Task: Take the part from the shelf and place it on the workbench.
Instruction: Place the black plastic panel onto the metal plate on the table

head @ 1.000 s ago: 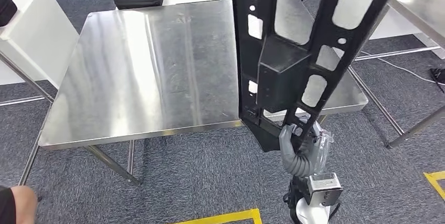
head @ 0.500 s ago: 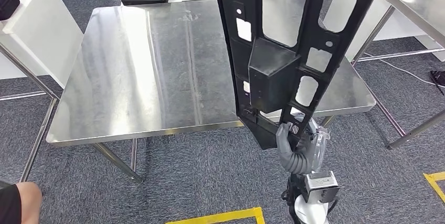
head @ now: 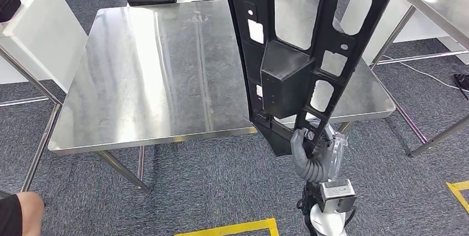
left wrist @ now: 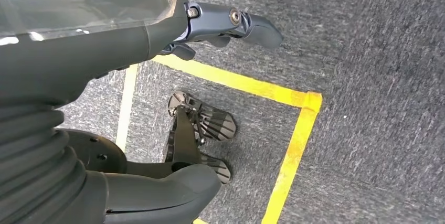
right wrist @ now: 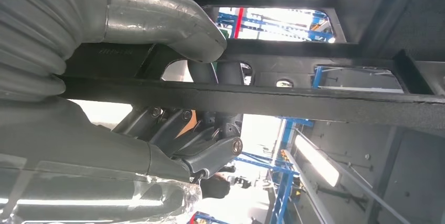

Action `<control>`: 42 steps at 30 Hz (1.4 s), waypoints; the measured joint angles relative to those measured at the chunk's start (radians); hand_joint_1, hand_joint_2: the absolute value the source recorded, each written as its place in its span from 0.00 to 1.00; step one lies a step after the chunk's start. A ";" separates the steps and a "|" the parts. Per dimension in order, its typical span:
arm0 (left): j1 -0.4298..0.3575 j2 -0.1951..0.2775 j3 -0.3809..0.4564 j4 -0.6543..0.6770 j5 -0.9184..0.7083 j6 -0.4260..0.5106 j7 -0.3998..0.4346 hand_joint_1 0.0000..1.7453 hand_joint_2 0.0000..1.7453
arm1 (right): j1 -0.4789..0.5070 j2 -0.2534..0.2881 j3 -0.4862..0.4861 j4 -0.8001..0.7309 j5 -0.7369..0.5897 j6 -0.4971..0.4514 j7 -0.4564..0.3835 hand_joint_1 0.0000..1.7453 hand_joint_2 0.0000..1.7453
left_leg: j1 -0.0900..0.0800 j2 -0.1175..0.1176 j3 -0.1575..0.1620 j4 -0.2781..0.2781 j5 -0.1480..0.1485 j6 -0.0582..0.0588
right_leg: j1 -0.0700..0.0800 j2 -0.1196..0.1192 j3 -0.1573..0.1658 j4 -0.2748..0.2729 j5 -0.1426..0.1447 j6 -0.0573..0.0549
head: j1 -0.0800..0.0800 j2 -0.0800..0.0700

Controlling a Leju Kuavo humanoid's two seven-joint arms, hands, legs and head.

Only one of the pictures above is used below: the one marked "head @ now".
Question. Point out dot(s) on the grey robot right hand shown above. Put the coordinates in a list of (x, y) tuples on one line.
[(337, 153)]

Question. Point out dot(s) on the black plastic mounting plate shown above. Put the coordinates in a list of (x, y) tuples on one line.
[(285, 80)]

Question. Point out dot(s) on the stainless steel workbench table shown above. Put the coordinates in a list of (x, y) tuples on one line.
[(146, 73)]

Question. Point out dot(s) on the yellow floor tape rectangle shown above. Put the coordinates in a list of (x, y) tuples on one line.
[(238, 227), (458, 186)]

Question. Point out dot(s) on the white cabinet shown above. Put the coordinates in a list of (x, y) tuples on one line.
[(384, 18), (44, 36)]

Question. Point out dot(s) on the black floor adapter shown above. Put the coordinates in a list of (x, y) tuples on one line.
[(462, 80)]

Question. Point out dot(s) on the person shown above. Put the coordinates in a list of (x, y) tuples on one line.
[(25, 216)]

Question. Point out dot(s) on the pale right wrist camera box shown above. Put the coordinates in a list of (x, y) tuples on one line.
[(337, 194)]

